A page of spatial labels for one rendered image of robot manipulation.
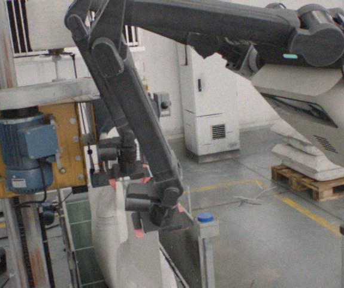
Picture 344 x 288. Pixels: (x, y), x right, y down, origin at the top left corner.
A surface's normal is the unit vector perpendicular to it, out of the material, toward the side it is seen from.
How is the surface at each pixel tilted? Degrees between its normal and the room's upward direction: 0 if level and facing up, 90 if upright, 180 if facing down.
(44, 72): 90
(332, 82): 40
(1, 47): 90
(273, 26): 112
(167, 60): 90
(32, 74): 90
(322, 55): 117
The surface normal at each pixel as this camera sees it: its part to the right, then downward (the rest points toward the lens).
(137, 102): 0.08, 0.63
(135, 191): 0.08, -0.76
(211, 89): 0.29, 0.20
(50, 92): 0.82, 0.07
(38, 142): 0.66, 0.11
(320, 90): -0.68, -0.65
